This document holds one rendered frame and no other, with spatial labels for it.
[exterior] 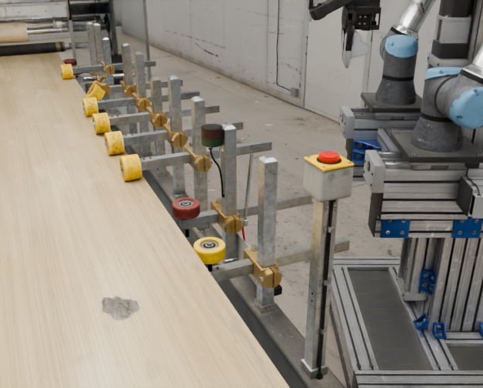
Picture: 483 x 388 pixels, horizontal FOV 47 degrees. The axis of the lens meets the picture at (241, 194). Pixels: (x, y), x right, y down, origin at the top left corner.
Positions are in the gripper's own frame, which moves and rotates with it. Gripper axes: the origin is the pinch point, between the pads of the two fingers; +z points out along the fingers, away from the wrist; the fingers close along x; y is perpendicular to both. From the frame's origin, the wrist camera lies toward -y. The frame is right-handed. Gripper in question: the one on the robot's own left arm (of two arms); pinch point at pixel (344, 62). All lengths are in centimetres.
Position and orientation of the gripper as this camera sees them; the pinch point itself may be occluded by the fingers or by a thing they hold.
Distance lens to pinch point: 146.0
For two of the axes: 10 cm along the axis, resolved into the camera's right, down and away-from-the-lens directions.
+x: 0.0, -4.2, 9.1
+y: 10.0, 0.0, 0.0
